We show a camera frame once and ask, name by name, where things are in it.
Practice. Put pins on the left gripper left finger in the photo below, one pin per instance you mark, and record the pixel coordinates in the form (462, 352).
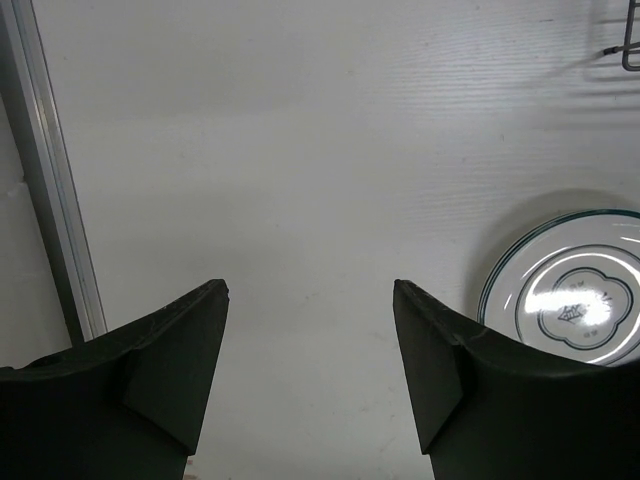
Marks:
(129, 404)

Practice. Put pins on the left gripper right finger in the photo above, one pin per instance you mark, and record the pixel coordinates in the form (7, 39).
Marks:
(488, 407)

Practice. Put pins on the metal wire dish rack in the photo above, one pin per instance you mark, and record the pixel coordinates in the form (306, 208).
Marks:
(629, 48)

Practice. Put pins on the aluminium table edge rail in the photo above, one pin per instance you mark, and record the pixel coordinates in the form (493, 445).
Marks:
(30, 105)

